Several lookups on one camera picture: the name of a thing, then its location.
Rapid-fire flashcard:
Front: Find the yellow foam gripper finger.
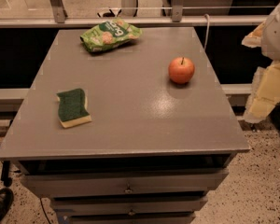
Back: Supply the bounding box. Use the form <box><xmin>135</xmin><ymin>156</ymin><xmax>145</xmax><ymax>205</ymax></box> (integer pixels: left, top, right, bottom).
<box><xmin>244</xmin><ymin>61</ymin><xmax>280</xmax><ymax>123</ymax></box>
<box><xmin>242</xmin><ymin>22</ymin><xmax>265</xmax><ymax>49</ymax></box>

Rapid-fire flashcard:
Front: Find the green rice chip bag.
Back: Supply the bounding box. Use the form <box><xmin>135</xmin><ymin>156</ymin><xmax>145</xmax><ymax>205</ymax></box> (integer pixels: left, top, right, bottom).
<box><xmin>80</xmin><ymin>18</ymin><xmax>142</xmax><ymax>52</ymax></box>

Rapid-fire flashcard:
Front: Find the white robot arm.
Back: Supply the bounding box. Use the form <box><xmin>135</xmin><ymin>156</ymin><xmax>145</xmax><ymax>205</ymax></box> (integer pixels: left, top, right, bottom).
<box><xmin>242</xmin><ymin>3</ymin><xmax>280</xmax><ymax>123</ymax></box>

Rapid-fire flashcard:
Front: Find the red apple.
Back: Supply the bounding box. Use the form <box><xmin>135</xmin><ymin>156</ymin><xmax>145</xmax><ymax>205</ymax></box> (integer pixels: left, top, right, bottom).
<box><xmin>168</xmin><ymin>57</ymin><xmax>195</xmax><ymax>84</ymax></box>

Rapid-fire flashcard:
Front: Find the grey drawer cabinet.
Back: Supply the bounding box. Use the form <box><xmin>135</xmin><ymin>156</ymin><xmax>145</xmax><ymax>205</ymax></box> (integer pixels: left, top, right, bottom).
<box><xmin>0</xmin><ymin>27</ymin><xmax>249</xmax><ymax>224</ymax></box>

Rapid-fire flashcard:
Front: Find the green yellow sponge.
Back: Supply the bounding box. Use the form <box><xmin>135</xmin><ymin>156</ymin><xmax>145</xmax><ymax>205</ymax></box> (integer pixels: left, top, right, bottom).
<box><xmin>57</xmin><ymin>89</ymin><xmax>91</xmax><ymax>128</ymax></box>

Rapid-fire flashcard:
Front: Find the metal window railing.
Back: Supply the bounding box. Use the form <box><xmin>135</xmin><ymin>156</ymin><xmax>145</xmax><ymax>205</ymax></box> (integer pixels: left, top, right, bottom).
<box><xmin>0</xmin><ymin>0</ymin><xmax>280</xmax><ymax>28</ymax></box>

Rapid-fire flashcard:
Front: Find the black shoe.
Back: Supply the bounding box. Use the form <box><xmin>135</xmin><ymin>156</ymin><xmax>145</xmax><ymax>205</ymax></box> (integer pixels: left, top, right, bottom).
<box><xmin>0</xmin><ymin>188</ymin><xmax>14</xmax><ymax>221</ymax></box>

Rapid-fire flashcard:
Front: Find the white cable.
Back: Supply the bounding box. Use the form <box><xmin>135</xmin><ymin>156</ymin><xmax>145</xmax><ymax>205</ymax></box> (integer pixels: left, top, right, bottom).
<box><xmin>203</xmin><ymin>13</ymin><xmax>211</xmax><ymax>52</ymax></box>

